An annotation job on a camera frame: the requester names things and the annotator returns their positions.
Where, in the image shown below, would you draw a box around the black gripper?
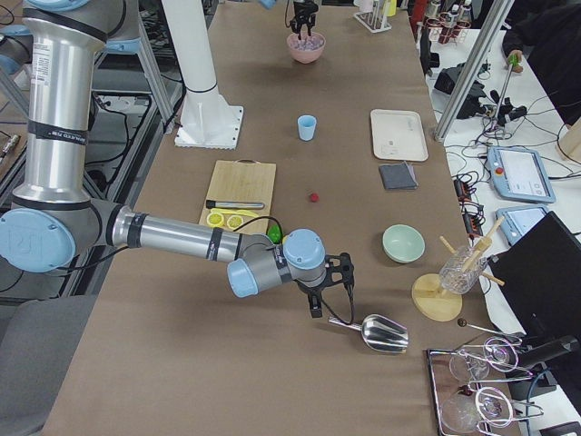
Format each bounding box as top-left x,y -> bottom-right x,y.
292,0 -> 317,35
296,277 -> 333,318

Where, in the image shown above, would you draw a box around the pink bowl of ice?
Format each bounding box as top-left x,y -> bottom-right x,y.
286,32 -> 326,64

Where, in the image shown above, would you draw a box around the steel ice scoop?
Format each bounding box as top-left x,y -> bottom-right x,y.
328,314 -> 409,354

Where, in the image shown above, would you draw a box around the light blue plastic cup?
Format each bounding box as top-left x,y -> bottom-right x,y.
297,114 -> 317,142

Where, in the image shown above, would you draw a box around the green lime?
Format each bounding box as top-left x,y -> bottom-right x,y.
267,224 -> 283,244

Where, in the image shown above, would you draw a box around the mint green bowl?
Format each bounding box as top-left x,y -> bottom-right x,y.
382,223 -> 426,263

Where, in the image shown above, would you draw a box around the wooden glass tree stand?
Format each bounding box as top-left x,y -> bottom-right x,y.
412,217 -> 505,322

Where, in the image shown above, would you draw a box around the lemon half slice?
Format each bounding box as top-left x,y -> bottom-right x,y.
206,212 -> 225,227
226,214 -> 244,230

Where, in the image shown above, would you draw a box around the yellow plastic knife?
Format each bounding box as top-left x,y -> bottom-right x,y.
210,208 -> 259,218

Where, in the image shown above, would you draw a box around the wooden cutting board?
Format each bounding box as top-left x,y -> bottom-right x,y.
206,160 -> 276,216

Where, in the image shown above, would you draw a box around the cream rabbit tray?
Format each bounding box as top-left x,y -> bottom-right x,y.
370,109 -> 428,162

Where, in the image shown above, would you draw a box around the clear crystal glass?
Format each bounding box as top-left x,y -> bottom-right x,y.
439,246 -> 487,295

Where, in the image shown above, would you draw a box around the grey folded cloth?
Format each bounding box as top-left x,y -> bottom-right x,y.
379,162 -> 419,191

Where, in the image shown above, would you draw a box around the blue teach pendant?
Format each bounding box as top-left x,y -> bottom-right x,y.
495,204 -> 549,246
487,146 -> 556,203

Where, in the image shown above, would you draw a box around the black monitor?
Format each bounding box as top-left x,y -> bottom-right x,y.
490,212 -> 580,338

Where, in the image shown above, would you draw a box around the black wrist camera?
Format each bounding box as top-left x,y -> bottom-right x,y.
324,253 -> 355,291

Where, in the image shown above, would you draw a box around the white wire cup rack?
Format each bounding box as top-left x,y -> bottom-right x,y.
353,0 -> 391,34

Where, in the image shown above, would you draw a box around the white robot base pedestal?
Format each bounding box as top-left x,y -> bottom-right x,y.
163,1 -> 243,150

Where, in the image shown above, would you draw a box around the aluminium frame post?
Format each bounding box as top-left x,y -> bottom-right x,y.
434,0 -> 514,144

